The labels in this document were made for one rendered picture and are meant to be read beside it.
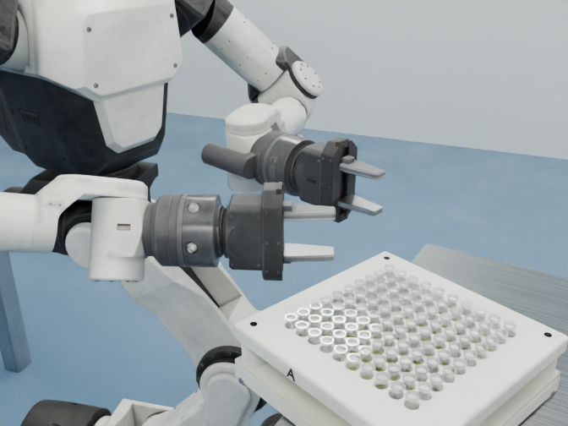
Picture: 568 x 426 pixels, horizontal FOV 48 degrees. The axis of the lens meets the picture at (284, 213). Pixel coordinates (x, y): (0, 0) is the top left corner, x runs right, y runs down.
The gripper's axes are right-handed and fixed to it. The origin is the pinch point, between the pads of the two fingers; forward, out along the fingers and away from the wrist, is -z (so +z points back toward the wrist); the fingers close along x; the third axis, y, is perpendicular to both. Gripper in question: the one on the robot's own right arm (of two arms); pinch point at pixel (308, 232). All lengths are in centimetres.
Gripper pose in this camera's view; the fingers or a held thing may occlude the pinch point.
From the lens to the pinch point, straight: 76.4
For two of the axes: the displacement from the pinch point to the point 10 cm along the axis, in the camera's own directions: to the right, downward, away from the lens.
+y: -0.4, 4.2, -9.0
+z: -10.0, -0.2, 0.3
